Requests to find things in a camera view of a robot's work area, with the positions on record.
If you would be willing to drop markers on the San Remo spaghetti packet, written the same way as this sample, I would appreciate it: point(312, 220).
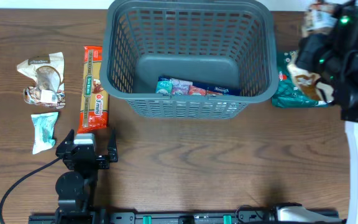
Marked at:
point(94, 111)

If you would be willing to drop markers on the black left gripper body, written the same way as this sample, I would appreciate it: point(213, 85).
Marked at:
point(102, 162)

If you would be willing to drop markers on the grey plastic basket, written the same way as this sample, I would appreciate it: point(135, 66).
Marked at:
point(224, 43)

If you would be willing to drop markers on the Kleenex tissue multipack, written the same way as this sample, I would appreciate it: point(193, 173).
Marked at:
point(174, 86)

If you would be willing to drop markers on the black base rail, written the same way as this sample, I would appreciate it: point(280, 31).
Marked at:
point(242, 217)

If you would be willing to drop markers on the crumpled beige mushroom bag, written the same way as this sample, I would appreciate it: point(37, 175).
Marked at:
point(47, 71)

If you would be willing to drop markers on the green Nescafe coffee bag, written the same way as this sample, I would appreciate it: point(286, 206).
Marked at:
point(287, 94)

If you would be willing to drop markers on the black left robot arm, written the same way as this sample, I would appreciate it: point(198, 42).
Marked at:
point(76, 187)

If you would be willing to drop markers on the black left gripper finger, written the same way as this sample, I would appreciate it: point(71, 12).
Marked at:
point(112, 146)
point(70, 137)

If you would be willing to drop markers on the beige dried mushroom bag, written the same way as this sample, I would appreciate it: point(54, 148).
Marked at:
point(317, 20)

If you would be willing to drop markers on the small light teal packet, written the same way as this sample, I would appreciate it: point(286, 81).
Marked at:
point(44, 127)

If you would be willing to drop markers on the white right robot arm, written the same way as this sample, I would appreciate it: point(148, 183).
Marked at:
point(350, 118)

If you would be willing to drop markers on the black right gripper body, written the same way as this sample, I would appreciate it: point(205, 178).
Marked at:
point(318, 60)

